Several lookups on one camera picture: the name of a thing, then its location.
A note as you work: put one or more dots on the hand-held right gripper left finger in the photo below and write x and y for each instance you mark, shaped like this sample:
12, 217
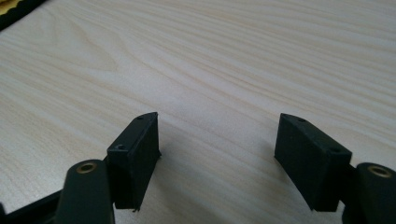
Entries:
134, 161

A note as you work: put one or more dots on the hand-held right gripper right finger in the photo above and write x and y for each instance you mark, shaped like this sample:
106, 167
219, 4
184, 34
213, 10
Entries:
311, 161

